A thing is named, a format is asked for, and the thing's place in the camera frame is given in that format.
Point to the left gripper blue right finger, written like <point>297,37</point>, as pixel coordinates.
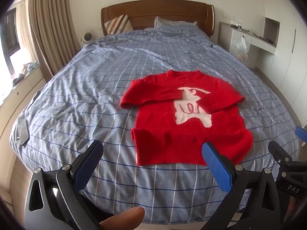
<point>262,210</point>

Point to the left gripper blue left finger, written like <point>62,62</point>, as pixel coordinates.
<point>53,200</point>

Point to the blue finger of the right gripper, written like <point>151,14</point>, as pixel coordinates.
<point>301,133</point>

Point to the red knit sweater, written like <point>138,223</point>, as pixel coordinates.
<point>180,111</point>

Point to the left hand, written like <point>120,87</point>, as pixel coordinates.
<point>129,219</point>

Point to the white wardrobe cabinets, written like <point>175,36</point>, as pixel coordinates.
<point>286,69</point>

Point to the grey phone on bed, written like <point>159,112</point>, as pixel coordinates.
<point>22,132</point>

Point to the white plastic bag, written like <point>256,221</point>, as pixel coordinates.
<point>240,50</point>

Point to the white built-in desk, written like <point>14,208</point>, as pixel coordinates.
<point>228,37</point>

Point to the clutter on window sill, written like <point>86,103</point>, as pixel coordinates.
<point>26,70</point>

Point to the small white round fan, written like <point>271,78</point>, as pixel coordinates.
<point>87,38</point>

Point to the white bed pillow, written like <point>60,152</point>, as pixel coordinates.
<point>158,22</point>

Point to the beige pleated curtain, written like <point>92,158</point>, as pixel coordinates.
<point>54,37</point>

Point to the brown wooden headboard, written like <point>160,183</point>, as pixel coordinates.
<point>143,12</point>

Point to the striped throw pillow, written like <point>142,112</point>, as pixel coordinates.
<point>117,25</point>

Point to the window with dark frame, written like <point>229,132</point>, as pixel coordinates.
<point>9,38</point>

